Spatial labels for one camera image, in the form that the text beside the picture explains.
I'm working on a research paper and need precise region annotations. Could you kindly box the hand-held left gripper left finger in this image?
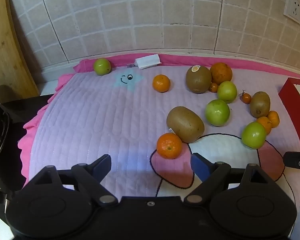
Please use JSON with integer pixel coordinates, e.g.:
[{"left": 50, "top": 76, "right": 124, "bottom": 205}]
[{"left": 27, "top": 154, "right": 118, "bottom": 207}]

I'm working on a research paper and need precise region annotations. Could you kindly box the large orange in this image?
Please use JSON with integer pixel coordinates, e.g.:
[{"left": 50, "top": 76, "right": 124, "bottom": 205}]
[{"left": 209, "top": 62, "right": 233, "bottom": 85}]

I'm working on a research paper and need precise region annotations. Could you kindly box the large brown kiwi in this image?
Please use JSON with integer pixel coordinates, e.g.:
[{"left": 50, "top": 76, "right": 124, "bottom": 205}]
[{"left": 166, "top": 106, "right": 205, "bottom": 143}]

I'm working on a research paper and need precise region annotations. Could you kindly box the black cooktop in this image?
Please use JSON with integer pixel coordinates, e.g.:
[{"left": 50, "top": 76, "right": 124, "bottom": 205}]
[{"left": 0, "top": 94, "right": 53, "bottom": 205}]

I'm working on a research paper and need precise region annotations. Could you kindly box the white wall socket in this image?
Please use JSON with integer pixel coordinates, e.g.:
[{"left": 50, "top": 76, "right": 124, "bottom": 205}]
[{"left": 283, "top": 0, "right": 300, "bottom": 22}]

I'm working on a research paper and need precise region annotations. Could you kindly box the cherry tomato with stem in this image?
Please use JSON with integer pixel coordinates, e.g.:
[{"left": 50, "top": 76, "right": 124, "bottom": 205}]
[{"left": 239, "top": 90, "right": 252, "bottom": 104}]

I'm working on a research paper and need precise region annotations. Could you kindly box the wooden board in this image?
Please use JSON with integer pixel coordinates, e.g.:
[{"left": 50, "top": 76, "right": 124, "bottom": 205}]
[{"left": 0, "top": 0, "right": 40, "bottom": 105}]

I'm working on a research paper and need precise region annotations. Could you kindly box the green apple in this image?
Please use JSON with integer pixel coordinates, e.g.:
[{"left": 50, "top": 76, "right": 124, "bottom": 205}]
[
  {"left": 205, "top": 99, "right": 231, "bottom": 127},
  {"left": 94, "top": 58, "right": 112, "bottom": 76},
  {"left": 241, "top": 121, "right": 267, "bottom": 148},
  {"left": 217, "top": 81, "right": 238, "bottom": 104}
]

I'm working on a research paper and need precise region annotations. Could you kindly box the white blanket label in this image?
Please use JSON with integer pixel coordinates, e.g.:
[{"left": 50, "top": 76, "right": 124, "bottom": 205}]
[{"left": 135, "top": 54, "right": 161, "bottom": 70}]

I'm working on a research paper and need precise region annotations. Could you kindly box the red box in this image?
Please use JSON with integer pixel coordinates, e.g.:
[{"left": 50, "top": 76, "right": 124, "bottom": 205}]
[{"left": 278, "top": 77, "right": 300, "bottom": 153}]

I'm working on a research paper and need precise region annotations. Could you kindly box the kiwi with sticker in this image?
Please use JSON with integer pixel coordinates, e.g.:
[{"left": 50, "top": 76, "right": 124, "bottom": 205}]
[{"left": 185, "top": 65, "right": 212, "bottom": 94}]

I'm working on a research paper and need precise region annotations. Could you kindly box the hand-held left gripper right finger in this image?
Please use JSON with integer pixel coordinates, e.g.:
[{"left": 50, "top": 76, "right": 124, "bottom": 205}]
[{"left": 184, "top": 152, "right": 275, "bottom": 207}]

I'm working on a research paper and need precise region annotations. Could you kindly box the pink and lavender printed blanket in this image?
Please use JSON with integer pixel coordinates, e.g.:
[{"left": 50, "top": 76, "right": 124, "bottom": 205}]
[{"left": 17, "top": 53, "right": 300, "bottom": 207}]

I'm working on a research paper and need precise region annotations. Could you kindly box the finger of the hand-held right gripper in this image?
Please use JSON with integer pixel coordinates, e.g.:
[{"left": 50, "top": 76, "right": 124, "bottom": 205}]
[{"left": 283, "top": 151, "right": 300, "bottom": 183}]

